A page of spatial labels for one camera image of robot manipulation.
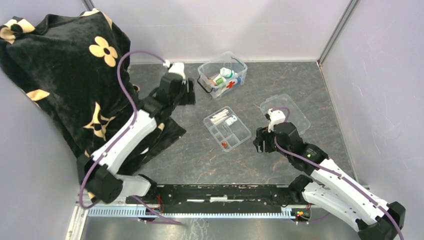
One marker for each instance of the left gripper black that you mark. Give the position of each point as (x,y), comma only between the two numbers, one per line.
(190,96)

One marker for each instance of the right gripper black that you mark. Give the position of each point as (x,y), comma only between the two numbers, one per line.
(263,134)

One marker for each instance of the brown bottle orange cap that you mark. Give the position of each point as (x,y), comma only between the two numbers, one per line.
(212,82)

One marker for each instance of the clear compartment tray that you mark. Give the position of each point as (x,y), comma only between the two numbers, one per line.
(234,135)

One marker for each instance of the green small medicine box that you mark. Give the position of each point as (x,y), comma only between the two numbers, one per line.
(218,80)

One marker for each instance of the clear first aid box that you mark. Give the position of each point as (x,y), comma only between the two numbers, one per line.
(211,69)

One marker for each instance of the blue white bandage roll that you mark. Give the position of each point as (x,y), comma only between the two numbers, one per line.
(235,82)

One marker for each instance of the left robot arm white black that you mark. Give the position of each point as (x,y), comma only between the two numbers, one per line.
(99,173)

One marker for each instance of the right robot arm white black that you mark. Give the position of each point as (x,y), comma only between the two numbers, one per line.
(324,184)

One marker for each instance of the clear box lid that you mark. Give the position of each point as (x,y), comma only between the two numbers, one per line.
(284,102)

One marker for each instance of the black blanket with cream flowers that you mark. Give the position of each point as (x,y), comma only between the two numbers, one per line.
(72,68)

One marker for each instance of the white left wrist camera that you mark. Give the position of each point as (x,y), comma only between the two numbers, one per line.
(175,68)

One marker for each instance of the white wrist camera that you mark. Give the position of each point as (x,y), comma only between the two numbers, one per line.
(274,118)
(175,68)

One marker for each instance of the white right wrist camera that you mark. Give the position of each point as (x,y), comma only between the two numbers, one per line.
(274,118)

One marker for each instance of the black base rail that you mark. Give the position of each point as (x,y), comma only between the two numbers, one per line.
(222,199)

